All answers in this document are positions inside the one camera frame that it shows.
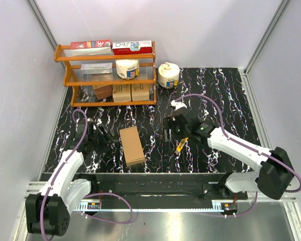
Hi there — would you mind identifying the toilet paper roll on shelf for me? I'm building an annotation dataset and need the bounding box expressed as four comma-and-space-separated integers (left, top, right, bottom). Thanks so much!
115, 59, 139, 80

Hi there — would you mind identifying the purple cable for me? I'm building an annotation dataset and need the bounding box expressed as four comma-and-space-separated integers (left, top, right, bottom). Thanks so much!
175, 93, 301, 218
39, 108, 134, 241

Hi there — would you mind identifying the orange wooden shelf rack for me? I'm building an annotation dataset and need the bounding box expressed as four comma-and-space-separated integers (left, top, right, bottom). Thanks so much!
54, 41, 157, 107

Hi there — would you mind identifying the right small cardboard box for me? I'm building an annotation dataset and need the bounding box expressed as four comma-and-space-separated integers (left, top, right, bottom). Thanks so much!
131, 83, 149, 101

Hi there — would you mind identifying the aluminium frame rail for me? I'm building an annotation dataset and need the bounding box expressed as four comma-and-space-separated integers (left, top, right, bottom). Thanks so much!
27, 181, 296, 202

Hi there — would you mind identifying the small cardboard box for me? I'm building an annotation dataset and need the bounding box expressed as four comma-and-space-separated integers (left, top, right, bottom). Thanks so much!
131, 83, 149, 101
112, 84, 131, 102

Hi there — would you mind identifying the red white toothpaste box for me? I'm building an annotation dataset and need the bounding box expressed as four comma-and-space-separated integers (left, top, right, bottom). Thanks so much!
112, 40, 153, 55

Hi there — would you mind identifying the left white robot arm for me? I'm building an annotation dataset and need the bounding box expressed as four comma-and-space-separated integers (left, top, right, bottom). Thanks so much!
25, 119, 118, 236

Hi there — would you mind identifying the middle small cardboard box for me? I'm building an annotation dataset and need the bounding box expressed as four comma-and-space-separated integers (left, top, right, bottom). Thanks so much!
112, 84, 131, 102

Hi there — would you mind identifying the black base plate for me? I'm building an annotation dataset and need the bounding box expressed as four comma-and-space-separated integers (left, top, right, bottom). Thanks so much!
75, 173, 248, 212

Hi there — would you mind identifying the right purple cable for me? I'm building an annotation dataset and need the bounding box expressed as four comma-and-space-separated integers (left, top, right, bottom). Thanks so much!
175, 93, 301, 218

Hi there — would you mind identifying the red silver toothpaste box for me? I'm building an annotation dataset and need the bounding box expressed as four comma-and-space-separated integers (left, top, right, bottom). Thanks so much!
69, 39, 112, 56

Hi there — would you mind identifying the brown cardboard express box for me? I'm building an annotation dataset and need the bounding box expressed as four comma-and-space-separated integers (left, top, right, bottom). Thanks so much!
119, 126, 145, 166

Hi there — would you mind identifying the toilet paper roll on table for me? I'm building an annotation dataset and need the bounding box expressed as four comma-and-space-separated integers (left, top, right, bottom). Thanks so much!
158, 62, 180, 89

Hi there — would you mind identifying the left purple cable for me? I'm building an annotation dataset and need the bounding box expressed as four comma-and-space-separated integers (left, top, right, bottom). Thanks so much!
39, 108, 134, 241

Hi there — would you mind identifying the dark brown small box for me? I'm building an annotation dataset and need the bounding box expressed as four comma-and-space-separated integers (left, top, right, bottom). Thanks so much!
92, 85, 113, 100

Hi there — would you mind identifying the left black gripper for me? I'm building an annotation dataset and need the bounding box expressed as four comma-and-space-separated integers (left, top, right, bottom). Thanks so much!
89, 125, 118, 155

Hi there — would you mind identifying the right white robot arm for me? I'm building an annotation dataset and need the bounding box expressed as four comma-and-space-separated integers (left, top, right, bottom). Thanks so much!
164, 114, 293, 200

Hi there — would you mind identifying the yellow utility knife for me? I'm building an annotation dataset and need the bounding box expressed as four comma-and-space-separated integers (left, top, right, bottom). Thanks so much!
175, 138, 188, 155

